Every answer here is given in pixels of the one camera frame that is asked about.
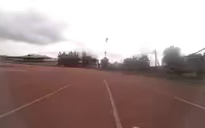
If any low long building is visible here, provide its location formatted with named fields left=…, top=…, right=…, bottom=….
left=0, top=53, right=58, bottom=66

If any row of dark trees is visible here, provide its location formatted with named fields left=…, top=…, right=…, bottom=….
left=57, top=45, right=205, bottom=77

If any tall floodlight pole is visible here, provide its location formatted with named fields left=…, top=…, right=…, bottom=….
left=104, top=37, right=109, bottom=59

